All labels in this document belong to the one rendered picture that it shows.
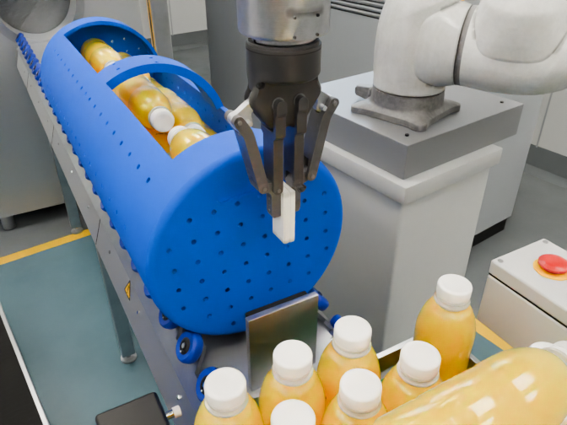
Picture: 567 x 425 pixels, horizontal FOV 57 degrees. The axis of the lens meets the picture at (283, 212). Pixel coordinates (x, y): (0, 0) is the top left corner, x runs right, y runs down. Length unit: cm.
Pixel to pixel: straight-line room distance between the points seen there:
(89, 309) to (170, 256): 174
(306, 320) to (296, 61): 34
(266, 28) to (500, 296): 43
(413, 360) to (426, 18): 71
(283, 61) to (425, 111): 67
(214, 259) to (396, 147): 52
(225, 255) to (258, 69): 25
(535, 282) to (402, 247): 51
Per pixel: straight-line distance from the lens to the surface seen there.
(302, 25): 50
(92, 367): 211
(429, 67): 109
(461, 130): 116
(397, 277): 119
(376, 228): 115
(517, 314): 70
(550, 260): 70
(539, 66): 105
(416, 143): 105
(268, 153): 57
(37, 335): 232
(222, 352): 77
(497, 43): 104
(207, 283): 68
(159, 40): 202
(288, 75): 51
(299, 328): 69
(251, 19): 50
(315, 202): 69
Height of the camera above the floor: 149
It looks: 32 degrees down
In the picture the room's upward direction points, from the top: straight up
